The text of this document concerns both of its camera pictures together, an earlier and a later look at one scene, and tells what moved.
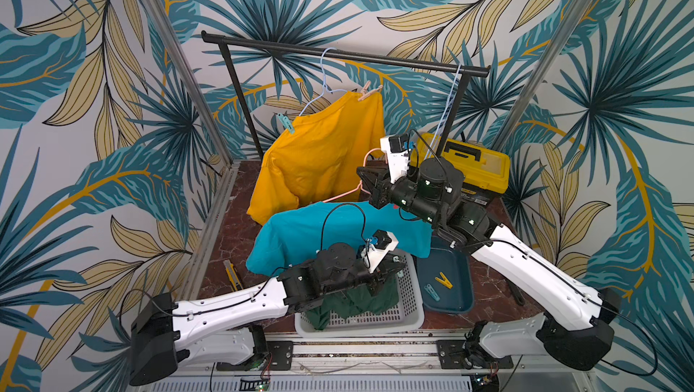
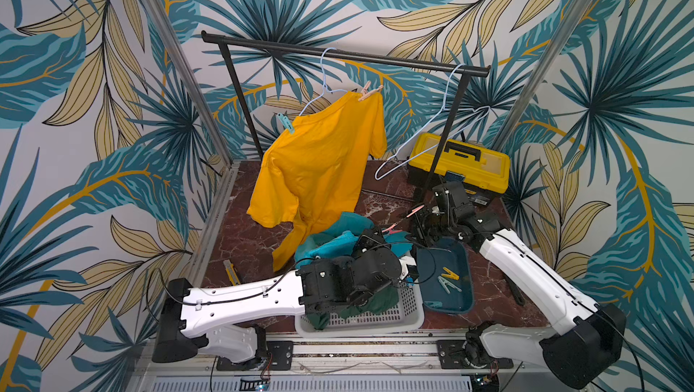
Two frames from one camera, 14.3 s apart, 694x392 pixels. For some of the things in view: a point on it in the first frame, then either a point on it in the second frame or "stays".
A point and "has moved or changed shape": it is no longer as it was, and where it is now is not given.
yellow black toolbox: [486, 171] stays
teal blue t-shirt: [288, 234] has moved or changed shape
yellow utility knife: [233, 276] stays
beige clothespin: [366, 91] stays
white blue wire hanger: [445, 115] to [485, 107]
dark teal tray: [445, 278] stays
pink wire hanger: [360, 186] to [396, 224]
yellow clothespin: [445, 281] has moved or changed shape
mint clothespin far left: [286, 122] stays
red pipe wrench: [517, 293] stays
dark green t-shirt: [353, 301] stays
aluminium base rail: [371, 364] stays
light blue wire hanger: [323, 80] stays
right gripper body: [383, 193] to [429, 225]
